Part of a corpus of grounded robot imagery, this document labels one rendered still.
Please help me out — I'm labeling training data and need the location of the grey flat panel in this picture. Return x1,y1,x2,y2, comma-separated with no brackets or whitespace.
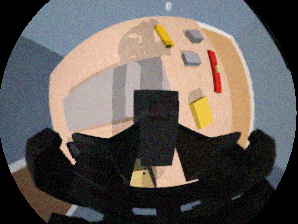
63,56,172,132

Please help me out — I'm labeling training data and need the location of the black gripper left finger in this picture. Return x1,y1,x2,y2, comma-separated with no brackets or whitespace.
72,121,140,184

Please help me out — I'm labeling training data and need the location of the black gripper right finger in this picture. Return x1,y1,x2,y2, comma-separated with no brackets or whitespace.
176,123,242,183

